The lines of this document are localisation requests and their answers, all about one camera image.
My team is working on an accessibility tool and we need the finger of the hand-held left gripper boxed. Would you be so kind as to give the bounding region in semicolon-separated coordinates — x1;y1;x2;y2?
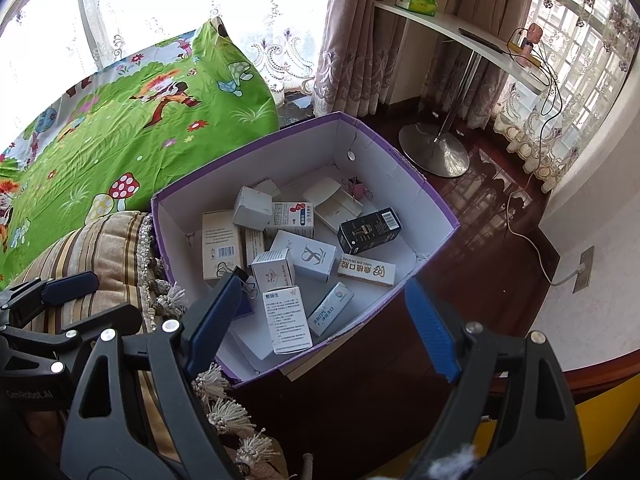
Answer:
0;303;144;362
0;271;101;329

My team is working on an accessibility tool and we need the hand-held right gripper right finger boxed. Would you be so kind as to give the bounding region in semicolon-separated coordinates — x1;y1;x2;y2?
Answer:
404;277;587;480

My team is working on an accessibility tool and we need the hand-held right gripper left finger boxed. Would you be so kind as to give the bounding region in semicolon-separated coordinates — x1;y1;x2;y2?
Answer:
60;272;244;480

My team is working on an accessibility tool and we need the black binder clip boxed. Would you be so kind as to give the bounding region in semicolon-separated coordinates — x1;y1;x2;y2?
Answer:
216;262;252;287

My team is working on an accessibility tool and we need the large beige box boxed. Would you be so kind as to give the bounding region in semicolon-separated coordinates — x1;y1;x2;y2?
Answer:
201;210;246;281

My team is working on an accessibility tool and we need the tall white text box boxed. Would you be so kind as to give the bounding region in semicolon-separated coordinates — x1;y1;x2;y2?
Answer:
262;286;314;355

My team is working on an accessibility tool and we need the white box small logo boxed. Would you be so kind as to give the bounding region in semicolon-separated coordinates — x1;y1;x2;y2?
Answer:
251;249;296;294

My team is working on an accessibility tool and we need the narrow white box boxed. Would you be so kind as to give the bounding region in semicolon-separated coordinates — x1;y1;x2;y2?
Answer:
242;227;266;266

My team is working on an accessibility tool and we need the white and tan box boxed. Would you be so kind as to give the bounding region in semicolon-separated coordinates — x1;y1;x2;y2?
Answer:
337;255;397;289

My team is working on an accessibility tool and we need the blue and white medicine box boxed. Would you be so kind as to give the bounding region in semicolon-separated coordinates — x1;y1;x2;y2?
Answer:
307;282;355;337

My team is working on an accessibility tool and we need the white box large grey logo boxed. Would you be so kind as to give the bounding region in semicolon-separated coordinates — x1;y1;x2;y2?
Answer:
270;230;337;284

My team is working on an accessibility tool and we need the plain white box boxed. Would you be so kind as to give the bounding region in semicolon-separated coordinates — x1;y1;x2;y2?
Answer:
232;186;274;231
252;178;282;199

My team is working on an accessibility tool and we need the black box with barcode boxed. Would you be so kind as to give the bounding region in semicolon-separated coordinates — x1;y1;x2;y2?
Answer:
337;207;404;256

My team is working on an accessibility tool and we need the white box red blue print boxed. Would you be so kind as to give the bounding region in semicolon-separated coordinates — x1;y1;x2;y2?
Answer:
270;201;316;239

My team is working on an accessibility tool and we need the pink binder clip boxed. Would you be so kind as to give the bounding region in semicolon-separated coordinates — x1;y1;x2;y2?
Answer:
345;176;374;202

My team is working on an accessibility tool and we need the white plastic holder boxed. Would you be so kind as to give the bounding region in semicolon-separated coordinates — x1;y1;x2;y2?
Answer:
302;177;364;234

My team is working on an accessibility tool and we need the purple cardboard box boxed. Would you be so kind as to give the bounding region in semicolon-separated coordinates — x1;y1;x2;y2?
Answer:
151;111;460;390

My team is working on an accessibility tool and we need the striped tasselled cushion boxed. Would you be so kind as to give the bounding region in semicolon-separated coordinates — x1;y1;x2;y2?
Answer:
20;210;291;480

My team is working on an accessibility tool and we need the white fluff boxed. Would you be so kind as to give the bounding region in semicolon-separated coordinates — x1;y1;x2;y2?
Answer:
434;444;477;477

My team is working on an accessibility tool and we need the green cartoon printed blanket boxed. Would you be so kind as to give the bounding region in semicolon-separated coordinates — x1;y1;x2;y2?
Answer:
0;17;280;286

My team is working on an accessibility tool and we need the yellow object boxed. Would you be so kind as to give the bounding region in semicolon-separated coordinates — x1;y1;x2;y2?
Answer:
480;355;640;480

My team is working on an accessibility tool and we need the floral lace curtain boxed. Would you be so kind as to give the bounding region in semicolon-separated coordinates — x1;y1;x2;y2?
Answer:
492;0;640;194

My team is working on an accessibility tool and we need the dark phone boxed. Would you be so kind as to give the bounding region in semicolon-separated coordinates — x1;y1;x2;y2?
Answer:
458;27;504;54

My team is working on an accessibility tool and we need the small pink fan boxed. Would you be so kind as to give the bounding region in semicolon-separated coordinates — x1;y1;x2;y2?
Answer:
507;25;547;69

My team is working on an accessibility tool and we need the white lace curtain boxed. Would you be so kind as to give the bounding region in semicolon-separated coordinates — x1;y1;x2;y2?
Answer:
0;0;341;111

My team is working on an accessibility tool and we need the mauve patterned curtain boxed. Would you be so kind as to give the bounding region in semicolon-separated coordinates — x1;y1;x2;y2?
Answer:
312;0;538;117

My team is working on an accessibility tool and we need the white side table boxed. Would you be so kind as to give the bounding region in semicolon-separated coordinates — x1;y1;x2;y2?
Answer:
374;0;551;179

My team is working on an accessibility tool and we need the green tissue pack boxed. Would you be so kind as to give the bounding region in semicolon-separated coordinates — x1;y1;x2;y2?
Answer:
396;0;439;16

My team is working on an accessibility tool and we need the white cable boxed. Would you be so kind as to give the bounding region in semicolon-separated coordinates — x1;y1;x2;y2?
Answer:
504;175;583;287

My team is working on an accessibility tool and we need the wall socket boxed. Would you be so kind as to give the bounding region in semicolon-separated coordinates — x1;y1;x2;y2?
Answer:
572;246;596;294

